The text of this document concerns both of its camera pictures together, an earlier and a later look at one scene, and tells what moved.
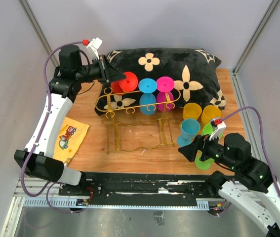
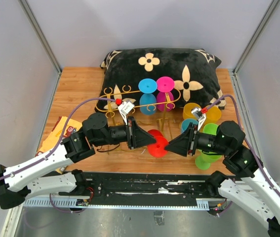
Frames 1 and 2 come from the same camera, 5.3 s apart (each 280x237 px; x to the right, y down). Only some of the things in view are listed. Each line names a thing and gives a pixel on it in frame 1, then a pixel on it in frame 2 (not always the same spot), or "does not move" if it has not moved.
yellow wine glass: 209,113 does not move
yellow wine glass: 191,110 does not move
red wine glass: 128,84 to 157,149
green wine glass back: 203,165 does not move
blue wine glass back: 147,87 does not move
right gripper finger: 190,150 to 180,149
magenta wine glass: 164,85 does not move
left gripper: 109,73 to 137,137
